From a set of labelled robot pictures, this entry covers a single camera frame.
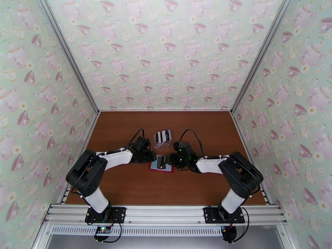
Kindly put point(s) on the teal credit card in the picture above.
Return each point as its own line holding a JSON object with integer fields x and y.
{"x": 153, "y": 166}

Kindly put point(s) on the red card holder wallet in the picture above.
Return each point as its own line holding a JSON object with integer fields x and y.
{"x": 169, "y": 169}

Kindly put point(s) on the dark grey striped card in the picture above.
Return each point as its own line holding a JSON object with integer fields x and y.
{"x": 161, "y": 162}

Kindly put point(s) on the clear acrylic card stand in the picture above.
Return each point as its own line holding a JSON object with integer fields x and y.
{"x": 162, "y": 146}

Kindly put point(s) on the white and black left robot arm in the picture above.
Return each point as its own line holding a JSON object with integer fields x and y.
{"x": 116, "y": 156}

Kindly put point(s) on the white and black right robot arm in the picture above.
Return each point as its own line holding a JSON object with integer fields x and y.
{"x": 210, "y": 165}

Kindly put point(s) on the dark brown card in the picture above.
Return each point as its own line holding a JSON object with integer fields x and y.
{"x": 157, "y": 138}

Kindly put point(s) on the controller board with green light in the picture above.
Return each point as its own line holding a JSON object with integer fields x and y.
{"x": 103, "y": 230}

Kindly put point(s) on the aluminium back rail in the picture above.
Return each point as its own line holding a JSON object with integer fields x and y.
{"x": 166, "y": 110}

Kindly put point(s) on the aluminium front mounting rail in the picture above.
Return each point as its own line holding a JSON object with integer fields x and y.
{"x": 166, "y": 213}

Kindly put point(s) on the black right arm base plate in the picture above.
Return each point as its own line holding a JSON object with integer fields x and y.
{"x": 210, "y": 213}

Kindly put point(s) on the aluminium left side rail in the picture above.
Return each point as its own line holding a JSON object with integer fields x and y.
{"x": 86, "y": 142}

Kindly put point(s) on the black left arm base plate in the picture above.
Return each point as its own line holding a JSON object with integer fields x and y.
{"x": 119, "y": 213}

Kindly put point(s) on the aluminium right side rail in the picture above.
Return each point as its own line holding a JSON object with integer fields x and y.
{"x": 243, "y": 142}

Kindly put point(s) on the aluminium left corner post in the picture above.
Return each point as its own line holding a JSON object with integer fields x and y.
{"x": 67, "y": 52}

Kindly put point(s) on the aluminium corner post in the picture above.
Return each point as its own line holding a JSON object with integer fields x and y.
{"x": 262, "y": 52}
{"x": 67, "y": 52}

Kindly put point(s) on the aluminium right corner post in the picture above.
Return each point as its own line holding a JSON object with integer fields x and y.
{"x": 262, "y": 52}

